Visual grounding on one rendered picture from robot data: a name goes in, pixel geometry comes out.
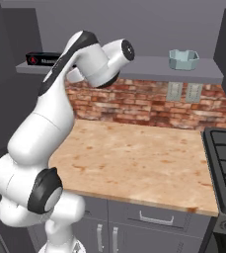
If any grey cabinet shelf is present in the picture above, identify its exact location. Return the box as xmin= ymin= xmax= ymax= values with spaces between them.
xmin=15 ymin=54 xmax=225 ymax=85

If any black aluminum foil box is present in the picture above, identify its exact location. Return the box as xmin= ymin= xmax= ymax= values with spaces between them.
xmin=26 ymin=51 xmax=63 ymax=67

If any grey cupboard door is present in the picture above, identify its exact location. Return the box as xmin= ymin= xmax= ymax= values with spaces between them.
xmin=108 ymin=222 xmax=205 ymax=253
xmin=72 ymin=215 xmax=110 ymax=253

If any silver cupboard door handle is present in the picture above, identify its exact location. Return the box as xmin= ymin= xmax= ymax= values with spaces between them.
xmin=112 ymin=225 xmax=119 ymax=253
xmin=96 ymin=223 xmax=105 ymax=253

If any silver drawer handle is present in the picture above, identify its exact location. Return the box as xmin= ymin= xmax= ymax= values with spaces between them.
xmin=138 ymin=210 xmax=175 ymax=227

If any narrow grey drawer front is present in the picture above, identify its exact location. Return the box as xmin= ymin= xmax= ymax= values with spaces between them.
xmin=82 ymin=195 xmax=110 ymax=221

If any grey wall outlet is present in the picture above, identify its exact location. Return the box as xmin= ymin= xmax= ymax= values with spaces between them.
xmin=166 ymin=81 xmax=184 ymax=103
xmin=185 ymin=82 xmax=204 ymax=104

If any black stove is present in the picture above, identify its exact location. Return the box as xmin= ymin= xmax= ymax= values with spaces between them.
xmin=200 ymin=126 xmax=226 ymax=253

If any pale blue tupperware container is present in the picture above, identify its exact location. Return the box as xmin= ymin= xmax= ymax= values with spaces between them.
xmin=168 ymin=48 xmax=200 ymax=71

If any wide grey drawer front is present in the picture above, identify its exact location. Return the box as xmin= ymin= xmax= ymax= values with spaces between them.
xmin=108 ymin=200 xmax=218 ymax=239

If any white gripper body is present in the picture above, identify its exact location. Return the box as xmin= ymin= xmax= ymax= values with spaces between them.
xmin=65 ymin=66 xmax=86 ymax=84

